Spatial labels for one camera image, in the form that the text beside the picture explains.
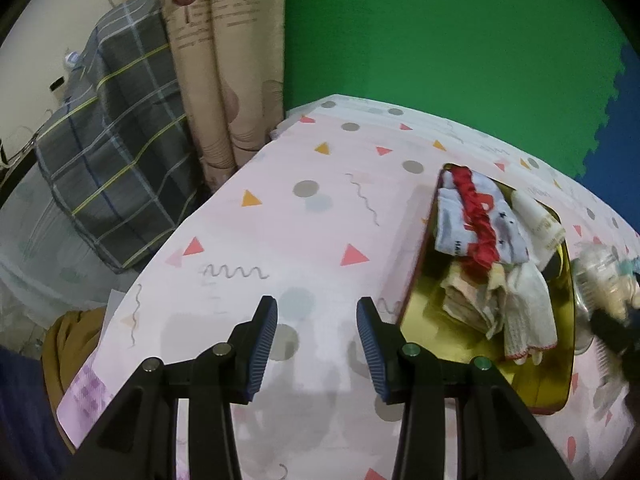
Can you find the red scrunchie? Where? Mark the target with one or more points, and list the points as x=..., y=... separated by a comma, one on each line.
x=477, y=220

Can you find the mustard yellow cloth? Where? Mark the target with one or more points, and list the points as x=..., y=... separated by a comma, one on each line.
x=70, y=350

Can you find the white embroidered cloth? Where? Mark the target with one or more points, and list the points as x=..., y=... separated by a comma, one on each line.
x=542, y=225

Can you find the cream satin scrunchie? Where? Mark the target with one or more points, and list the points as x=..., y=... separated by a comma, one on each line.
x=607, y=280

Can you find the orange green floral towel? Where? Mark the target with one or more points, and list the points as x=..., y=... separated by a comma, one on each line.
x=465, y=300

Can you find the white red-edged knit cloth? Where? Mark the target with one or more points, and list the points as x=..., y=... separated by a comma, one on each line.
x=530, y=310

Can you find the pink patterned tablecloth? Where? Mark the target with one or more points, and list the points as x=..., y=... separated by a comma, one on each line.
x=300, y=240

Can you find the white printed sock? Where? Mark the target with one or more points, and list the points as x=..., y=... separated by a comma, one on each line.
x=505, y=230

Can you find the blue foam mat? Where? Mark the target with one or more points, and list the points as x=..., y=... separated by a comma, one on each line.
x=620, y=160

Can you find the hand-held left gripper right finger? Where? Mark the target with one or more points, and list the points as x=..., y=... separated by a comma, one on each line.
x=372, y=355

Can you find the grey plaid blanket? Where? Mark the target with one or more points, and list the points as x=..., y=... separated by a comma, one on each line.
x=120, y=150

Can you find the gold rectangular tin box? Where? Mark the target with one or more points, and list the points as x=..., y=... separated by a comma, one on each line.
x=435, y=310

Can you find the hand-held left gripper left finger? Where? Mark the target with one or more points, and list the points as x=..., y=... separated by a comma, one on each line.
x=262, y=355

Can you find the white sheer sheet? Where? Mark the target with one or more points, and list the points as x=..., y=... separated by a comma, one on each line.
x=40, y=270

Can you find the green foam mat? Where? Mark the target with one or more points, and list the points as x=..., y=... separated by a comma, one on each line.
x=450, y=35

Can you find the beige printed curtain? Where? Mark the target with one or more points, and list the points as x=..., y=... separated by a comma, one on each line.
x=225, y=85

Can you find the dark blue cloth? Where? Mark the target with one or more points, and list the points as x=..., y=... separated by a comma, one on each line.
x=25, y=420

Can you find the stainless steel bowl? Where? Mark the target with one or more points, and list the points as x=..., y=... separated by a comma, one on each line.
x=582, y=310

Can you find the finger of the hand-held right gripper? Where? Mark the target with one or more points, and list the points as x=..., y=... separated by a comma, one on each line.
x=617, y=332

